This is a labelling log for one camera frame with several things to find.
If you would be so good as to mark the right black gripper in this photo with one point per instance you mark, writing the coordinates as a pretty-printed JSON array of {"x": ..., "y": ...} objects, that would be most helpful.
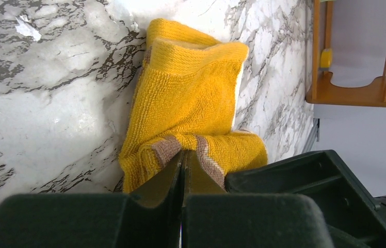
[{"x": 354, "y": 217}]

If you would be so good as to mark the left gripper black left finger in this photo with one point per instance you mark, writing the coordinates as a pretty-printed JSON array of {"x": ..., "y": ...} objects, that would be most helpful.
[{"x": 146, "y": 217}]

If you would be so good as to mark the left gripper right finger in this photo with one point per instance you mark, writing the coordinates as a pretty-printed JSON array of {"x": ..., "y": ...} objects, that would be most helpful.
[{"x": 211, "y": 217}]

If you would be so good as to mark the yellow bear towel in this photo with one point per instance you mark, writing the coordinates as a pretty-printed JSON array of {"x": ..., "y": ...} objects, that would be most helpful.
[{"x": 185, "y": 99}]

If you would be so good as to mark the yellow tape roll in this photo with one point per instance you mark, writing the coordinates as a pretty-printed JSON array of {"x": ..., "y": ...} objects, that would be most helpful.
[{"x": 326, "y": 58}]

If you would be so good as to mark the wooden rack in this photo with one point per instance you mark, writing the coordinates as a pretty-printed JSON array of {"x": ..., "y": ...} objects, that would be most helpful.
[{"x": 356, "y": 33}]

